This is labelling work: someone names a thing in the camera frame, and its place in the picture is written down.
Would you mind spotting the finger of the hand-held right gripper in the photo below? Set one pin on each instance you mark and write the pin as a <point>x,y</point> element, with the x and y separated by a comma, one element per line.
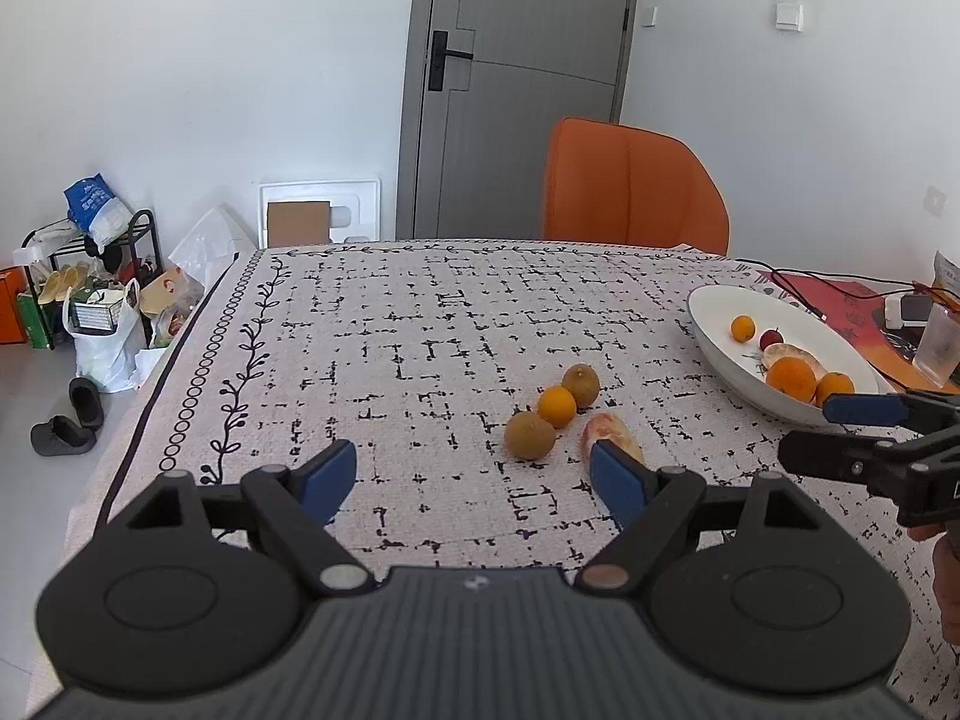
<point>862,409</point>
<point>832,457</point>

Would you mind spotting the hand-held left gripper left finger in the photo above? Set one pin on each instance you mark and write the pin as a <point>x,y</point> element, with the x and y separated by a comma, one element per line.
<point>331,472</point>

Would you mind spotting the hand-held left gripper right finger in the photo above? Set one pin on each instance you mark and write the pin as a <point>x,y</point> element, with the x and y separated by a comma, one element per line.
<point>611,476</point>

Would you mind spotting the large orange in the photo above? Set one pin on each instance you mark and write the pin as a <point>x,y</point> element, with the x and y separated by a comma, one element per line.
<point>791,379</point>
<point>834,388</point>

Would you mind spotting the small orange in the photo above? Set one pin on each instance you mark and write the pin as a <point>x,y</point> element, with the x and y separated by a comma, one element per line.
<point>742,328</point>
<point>557,406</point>

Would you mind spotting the brown kiwi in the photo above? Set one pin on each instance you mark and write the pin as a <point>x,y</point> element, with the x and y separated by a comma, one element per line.
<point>582,382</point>
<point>529,435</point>

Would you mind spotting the dark red small fruit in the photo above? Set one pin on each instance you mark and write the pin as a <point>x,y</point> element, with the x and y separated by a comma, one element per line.
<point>770,338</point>

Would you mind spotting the white plate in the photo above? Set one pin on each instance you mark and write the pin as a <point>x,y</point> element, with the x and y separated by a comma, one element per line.
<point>750,360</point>

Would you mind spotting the person's right hand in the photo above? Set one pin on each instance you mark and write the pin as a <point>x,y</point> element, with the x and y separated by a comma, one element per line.
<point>946,585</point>

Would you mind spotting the clear plastic cup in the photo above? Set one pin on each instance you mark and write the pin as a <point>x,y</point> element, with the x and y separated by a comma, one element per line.
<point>937,349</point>

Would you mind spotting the red table mat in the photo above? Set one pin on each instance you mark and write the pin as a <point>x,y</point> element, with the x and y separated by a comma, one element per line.
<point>847,307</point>

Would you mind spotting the black patterned white tablecloth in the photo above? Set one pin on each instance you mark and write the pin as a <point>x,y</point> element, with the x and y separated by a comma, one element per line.
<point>420,360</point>

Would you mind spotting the printed snack packet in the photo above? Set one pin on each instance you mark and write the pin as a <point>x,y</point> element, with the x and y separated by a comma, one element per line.
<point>947,277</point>

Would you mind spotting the brown paper bag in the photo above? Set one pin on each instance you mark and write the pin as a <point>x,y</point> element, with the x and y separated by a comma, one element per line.
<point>169,296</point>

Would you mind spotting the brown cardboard sheet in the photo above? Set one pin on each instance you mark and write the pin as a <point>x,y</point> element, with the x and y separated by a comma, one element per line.
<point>298,223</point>

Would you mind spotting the dark grey slipper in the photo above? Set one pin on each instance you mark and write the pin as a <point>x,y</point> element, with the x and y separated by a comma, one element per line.
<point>86,402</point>
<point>64,436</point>

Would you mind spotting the white plastic bag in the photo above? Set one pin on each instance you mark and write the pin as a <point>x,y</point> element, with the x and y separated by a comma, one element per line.
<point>101,352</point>

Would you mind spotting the clear plastic bag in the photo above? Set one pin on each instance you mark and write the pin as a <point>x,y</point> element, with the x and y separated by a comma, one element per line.
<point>206,240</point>

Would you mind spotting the orange chair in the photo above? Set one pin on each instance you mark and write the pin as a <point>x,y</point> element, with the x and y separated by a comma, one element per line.
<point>630,184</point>

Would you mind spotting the black shoe rack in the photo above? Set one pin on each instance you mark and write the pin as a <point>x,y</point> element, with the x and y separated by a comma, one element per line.
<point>146,240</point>

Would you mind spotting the yellow slippers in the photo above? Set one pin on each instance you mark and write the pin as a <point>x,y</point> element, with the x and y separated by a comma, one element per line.
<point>60,285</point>

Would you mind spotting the green box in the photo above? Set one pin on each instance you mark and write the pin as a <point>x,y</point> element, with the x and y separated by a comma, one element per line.
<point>34,321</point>

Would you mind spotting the blue and white bag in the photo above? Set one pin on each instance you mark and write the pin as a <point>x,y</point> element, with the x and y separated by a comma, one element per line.
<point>94,206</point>

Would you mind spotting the grey panelled door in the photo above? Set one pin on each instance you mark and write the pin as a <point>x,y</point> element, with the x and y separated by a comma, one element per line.
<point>525,127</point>

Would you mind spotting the orange box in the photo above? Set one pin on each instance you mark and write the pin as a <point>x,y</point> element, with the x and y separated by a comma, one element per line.
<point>11,307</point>

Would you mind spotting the white foam frame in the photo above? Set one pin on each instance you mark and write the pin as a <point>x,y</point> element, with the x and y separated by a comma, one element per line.
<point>360,202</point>

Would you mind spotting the large white wall switch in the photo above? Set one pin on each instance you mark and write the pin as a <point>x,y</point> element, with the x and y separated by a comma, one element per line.
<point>789,16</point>

